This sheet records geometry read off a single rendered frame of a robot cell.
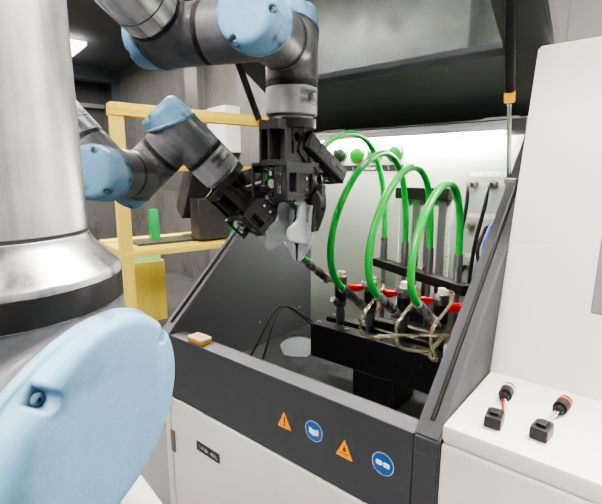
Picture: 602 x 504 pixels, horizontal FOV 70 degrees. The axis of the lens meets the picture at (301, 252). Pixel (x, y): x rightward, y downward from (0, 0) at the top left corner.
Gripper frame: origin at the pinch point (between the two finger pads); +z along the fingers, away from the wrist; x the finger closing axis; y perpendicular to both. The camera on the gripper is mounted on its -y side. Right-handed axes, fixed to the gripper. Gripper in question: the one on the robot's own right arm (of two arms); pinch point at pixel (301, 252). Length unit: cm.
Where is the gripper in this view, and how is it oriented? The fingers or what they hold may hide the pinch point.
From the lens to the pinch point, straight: 68.6
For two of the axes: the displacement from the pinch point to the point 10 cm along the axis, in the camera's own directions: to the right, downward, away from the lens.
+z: 0.0, 9.8, 1.8
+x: 7.7, 1.1, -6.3
